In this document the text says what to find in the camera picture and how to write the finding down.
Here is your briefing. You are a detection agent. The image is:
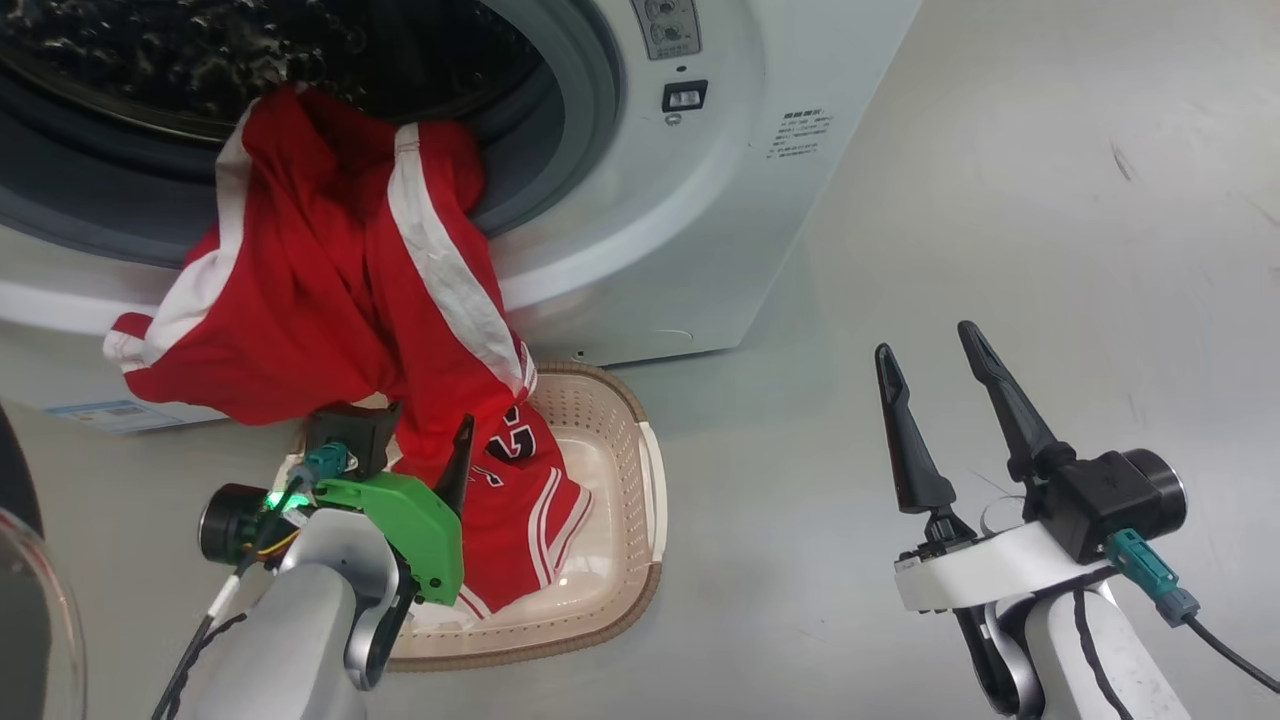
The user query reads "right camera cable teal plug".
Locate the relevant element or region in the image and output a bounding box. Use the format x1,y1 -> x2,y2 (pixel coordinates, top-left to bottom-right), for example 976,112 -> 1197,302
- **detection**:
1107,528 -> 1280,696

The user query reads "left camera cable teal plug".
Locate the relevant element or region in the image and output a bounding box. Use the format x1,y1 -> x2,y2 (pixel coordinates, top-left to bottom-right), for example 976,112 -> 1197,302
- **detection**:
303,443 -> 353,487

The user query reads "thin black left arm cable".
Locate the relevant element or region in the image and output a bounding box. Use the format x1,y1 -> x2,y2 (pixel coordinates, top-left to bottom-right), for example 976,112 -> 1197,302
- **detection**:
150,490 -> 306,720

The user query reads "washing machine drum opening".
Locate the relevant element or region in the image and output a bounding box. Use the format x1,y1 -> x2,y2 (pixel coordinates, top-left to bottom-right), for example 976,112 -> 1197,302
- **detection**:
0,0 -> 546,141

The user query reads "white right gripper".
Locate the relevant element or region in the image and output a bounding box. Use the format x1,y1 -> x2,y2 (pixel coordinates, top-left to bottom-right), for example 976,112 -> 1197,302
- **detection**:
875,320 -> 1188,613

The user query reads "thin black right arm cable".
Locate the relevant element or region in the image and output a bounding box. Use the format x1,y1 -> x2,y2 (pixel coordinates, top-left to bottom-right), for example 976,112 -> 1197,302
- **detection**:
1072,590 -> 1137,720

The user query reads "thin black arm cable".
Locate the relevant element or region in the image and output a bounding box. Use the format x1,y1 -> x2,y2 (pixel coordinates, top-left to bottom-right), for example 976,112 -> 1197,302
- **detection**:
1072,590 -> 1137,720
150,490 -> 306,720

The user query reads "grey instruction sticker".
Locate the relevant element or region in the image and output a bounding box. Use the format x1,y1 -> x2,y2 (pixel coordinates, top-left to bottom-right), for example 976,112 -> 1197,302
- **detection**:
632,0 -> 703,61

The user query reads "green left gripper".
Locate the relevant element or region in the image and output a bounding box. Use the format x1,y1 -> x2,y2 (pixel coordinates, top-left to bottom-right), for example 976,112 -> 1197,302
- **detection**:
198,414 -> 477,607

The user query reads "blue energy label sticker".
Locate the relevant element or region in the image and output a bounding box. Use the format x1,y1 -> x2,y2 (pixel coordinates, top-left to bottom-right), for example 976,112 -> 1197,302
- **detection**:
45,400 -> 226,433

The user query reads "camera cable teal plug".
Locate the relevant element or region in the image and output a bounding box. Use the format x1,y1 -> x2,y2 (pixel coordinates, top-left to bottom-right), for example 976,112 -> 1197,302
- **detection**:
1107,528 -> 1280,696
303,443 -> 353,487

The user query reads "red white sports jersey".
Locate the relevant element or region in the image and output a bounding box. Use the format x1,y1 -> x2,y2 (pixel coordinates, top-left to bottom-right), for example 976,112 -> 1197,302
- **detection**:
103,83 -> 594,621

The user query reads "glass washing machine door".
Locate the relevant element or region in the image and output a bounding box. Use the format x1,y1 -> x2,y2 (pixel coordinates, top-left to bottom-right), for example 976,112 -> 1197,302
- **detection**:
0,400 -> 89,720

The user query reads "white front-load washing machine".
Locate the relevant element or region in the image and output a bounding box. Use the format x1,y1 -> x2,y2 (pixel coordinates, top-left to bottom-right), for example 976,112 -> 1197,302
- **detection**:
0,0 -> 923,433

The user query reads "cream perforated laundry basket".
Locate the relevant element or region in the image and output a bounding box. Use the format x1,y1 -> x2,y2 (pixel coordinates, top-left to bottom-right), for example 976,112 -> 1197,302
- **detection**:
275,361 -> 668,673

